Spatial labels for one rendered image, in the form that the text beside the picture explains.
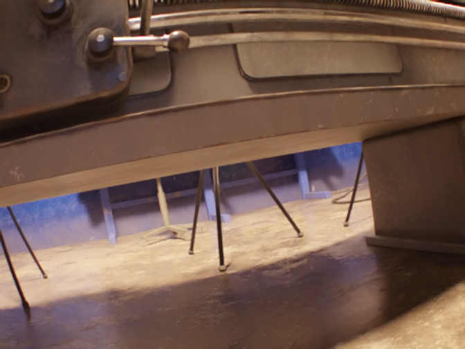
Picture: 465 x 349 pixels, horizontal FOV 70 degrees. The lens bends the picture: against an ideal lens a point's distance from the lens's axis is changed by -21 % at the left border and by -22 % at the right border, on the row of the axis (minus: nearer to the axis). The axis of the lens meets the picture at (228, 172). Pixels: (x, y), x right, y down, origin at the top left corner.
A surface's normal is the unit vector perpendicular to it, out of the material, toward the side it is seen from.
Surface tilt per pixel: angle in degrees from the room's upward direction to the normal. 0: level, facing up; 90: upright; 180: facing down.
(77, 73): 90
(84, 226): 90
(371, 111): 90
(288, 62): 90
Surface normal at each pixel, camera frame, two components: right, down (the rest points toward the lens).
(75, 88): 0.28, -0.07
